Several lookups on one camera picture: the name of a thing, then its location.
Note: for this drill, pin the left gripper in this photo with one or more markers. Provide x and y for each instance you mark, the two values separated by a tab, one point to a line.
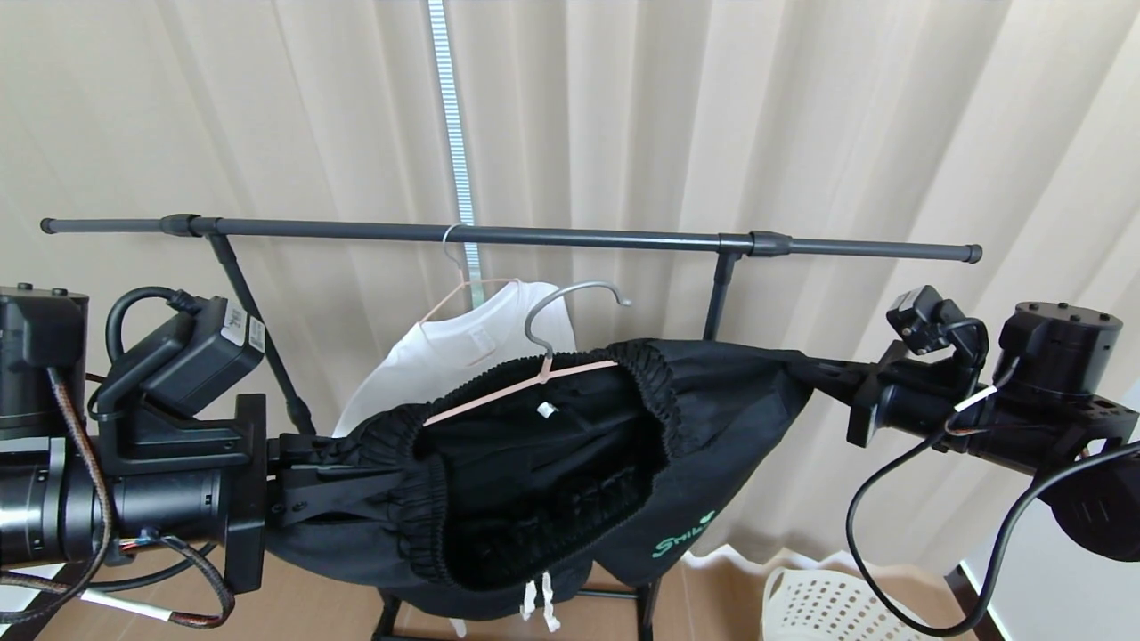
245	499

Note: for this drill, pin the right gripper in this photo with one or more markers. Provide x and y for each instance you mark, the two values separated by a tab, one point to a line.
899	409

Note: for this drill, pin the white printed t-shirt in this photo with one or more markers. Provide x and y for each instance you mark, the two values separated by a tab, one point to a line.
427	365

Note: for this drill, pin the black garment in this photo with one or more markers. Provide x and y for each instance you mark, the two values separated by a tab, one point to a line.
712	445

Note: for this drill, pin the pink clothes hanger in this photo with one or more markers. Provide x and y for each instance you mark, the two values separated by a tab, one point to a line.
534	334
454	285

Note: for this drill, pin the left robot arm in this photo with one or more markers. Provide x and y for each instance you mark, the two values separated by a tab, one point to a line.
36	356

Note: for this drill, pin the white laundry basket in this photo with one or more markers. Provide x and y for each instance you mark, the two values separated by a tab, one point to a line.
828	605

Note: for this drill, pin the black clothes rack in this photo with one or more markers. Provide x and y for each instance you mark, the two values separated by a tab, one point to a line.
579	238

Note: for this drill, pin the beige curtain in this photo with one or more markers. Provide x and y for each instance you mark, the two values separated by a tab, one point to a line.
712	107

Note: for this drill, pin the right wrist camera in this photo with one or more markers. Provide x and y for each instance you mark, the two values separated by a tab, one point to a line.
926	316

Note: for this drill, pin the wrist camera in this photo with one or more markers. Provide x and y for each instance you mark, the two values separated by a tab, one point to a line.
196	352
926	316

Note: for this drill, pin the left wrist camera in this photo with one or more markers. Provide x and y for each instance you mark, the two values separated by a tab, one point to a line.
196	352

